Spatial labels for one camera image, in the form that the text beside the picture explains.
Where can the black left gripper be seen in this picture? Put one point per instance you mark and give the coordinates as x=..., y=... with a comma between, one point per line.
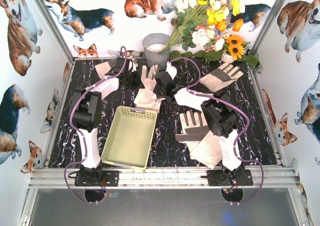
x=135, y=79

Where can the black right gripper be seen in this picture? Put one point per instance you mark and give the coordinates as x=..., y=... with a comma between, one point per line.
x=162, y=78

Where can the white grey work glove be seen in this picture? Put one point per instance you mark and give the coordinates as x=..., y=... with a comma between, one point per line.
x=146, y=98

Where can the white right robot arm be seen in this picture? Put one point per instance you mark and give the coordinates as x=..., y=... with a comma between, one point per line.
x=209, y=127

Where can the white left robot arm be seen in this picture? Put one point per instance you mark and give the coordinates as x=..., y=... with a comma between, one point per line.
x=86, y=115

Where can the pale green storage basket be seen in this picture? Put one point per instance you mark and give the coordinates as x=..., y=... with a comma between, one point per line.
x=130, y=137

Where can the white grey glove back left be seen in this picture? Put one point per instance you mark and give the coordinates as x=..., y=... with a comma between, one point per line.
x=105, y=67

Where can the grey metal bucket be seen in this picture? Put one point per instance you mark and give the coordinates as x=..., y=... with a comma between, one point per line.
x=155, y=51

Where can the white glove front centre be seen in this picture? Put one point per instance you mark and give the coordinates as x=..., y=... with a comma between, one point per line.
x=194, y=127

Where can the white grey glove back right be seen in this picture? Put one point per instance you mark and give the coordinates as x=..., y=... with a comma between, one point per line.
x=221, y=77

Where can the white ribbed flower pot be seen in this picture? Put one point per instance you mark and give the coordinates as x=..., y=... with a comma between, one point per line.
x=226, y=58

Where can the artificial flower bouquet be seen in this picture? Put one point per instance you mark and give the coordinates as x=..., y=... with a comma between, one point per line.
x=213, y=25

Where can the white glove front right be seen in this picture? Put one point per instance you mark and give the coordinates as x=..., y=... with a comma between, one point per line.
x=207, y=151

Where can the aluminium front frame rail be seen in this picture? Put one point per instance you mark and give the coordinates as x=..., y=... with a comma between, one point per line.
x=269, y=176

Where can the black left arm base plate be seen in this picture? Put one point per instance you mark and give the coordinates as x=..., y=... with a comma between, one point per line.
x=110, y=178

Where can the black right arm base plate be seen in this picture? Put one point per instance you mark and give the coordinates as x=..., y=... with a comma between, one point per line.
x=217, y=178

